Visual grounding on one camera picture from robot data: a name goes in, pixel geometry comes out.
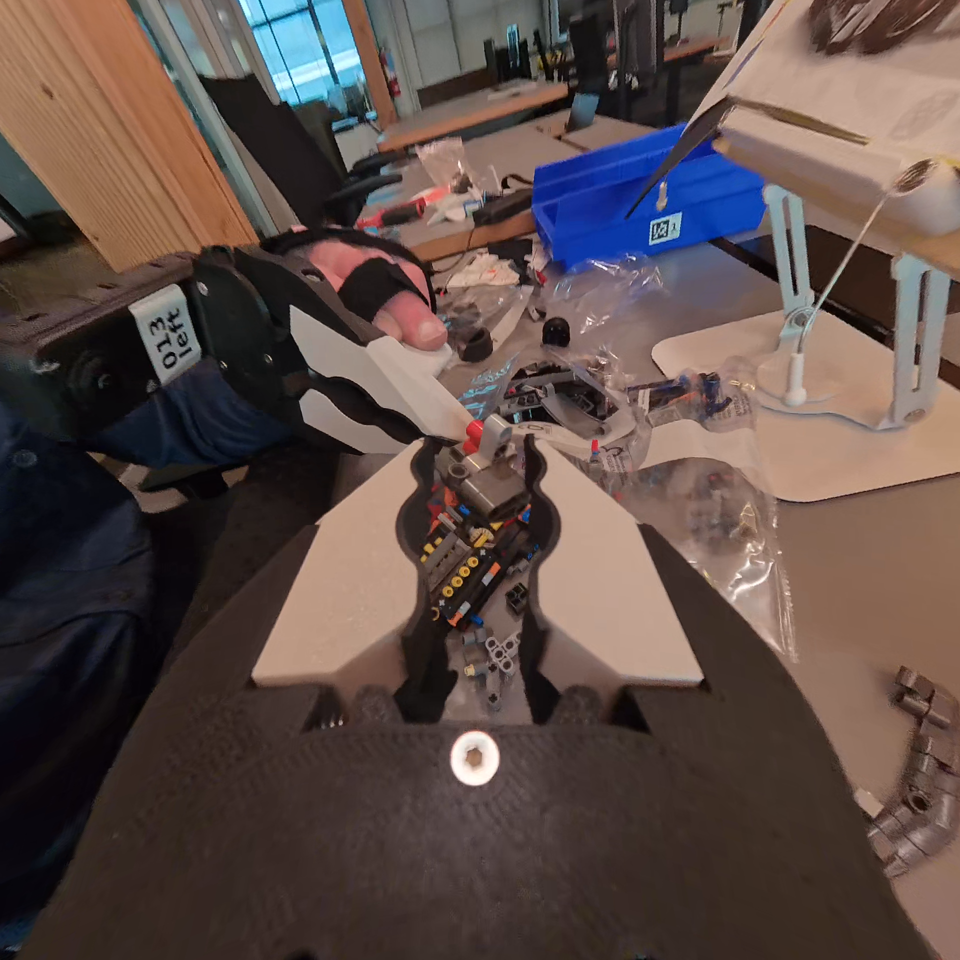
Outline blue plastic bin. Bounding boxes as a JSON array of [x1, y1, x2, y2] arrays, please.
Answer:
[[531, 123, 768, 273]]

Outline white plastic object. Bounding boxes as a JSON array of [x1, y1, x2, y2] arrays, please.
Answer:
[[427, 191, 483, 226]]

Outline red black hand tool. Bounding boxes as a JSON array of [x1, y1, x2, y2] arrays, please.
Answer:
[[356, 202, 426, 230]]

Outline person's left forearm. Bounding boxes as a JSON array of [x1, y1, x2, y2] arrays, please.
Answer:
[[82, 366, 301, 466]]

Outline person's left hand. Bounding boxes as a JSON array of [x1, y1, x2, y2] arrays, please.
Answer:
[[307, 240, 451, 352]]

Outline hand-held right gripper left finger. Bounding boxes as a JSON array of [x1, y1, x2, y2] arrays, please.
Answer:
[[251, 437, 445, 721]]

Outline clear bag of dark parts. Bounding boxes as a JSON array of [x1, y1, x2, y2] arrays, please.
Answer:
[[498, 358, 639, 445]]

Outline black power adapter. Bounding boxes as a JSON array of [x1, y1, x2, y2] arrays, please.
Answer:
[[472, 187, 535, 224]]

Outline person's dark blue shirt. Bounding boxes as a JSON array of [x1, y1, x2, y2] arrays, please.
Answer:
[[0, 405, 204, 931]]

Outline clear bag with warning print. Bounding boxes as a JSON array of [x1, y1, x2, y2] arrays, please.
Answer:
[[626, 369, 759, 432]]

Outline light grey red lego subassembly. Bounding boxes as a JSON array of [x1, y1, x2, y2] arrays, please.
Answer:
[[435, 412, 530, 520]]

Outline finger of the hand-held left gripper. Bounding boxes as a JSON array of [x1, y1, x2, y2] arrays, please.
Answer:
[[287, 303, 490, 445], [297, 390, 432, 457]]

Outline wooden partition panel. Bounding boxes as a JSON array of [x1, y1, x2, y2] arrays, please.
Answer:
[[0, 0, 260, 273]]

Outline black curved lego piece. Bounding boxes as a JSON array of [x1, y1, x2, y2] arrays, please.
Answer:
[[866, 663, 960, 880]]

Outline clear bags of parts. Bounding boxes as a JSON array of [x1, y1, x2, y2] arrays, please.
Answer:
[[510, 416, 798, 665]]

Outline white sticker sheet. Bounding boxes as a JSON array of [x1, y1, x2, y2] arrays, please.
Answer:
[[442, 251, 526, 291]]

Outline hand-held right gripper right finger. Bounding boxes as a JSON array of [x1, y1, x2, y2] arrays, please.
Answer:
[[519, 433, 706, 723]]

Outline small clear plastic bag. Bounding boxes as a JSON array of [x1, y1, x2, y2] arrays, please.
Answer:
[[416, 138, 470, 190]]

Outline black office chair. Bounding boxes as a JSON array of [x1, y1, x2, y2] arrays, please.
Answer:
[[198, 75, 406, 235]]

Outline wooden table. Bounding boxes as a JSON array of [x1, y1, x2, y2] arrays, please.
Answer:
[[378, 78, 571, 155]]

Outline window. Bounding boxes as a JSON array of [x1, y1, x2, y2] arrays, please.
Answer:
[[240, 0, 363, 106]]

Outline partly built lego engine block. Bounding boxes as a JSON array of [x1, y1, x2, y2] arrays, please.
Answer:
[[420, 517, 543, 627]]

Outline lego instruction booklet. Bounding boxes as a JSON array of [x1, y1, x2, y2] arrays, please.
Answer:
[[626, 0, 960, 219]]

